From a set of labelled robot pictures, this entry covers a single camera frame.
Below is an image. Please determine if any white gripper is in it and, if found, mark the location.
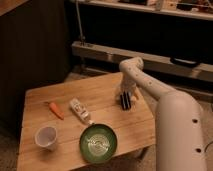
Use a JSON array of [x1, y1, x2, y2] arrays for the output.
[[115, 75, 139, 101]]

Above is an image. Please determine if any black striped eraser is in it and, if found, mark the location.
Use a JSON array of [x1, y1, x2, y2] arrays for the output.
[[120, 92, 131, 110]]

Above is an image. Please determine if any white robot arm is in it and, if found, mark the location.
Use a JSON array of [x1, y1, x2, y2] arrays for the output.
[[115, 57, 207, 171]]

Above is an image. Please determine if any grey metal shelf beam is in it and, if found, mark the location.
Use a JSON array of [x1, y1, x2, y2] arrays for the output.
[[71, 41, 213, 82]]

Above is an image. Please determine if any white squeeze bottle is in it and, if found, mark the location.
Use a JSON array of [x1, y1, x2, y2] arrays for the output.
[[69, 98, 94, 125]]

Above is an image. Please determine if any wooden table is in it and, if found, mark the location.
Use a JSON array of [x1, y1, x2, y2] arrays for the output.
[[17, 73, 155, 171]]

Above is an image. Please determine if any green bowl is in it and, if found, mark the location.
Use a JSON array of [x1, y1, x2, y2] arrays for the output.
[[79, 124, 118, 164]]

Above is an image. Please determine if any orange carrot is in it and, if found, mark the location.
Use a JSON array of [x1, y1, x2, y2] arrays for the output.
[[47, 102, 64, 120]]

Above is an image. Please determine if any white plastic cup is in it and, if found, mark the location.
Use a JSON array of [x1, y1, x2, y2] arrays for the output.
[[34, 126, 58, 151]]

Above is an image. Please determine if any metal pole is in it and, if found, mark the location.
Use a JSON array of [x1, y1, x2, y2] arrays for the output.
[[75, 0, 85, 45]]

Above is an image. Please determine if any upper shelf with clutter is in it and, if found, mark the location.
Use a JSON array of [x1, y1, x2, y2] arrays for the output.
[[70, 0, 213, 21]]

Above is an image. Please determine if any black handle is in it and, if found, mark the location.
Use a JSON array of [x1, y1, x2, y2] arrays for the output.
[[170, 57, 201, 68]]

